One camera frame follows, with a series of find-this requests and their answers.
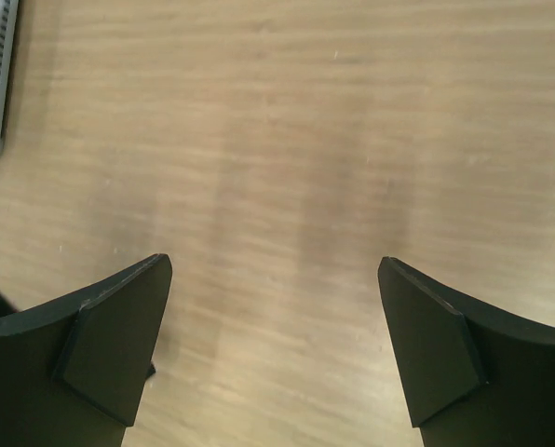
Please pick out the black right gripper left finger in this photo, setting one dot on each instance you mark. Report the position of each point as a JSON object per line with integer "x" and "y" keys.
{"x": 73, "y": 369}

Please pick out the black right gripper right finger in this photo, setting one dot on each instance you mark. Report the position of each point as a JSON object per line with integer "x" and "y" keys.
{"x": 472, "y": 374}

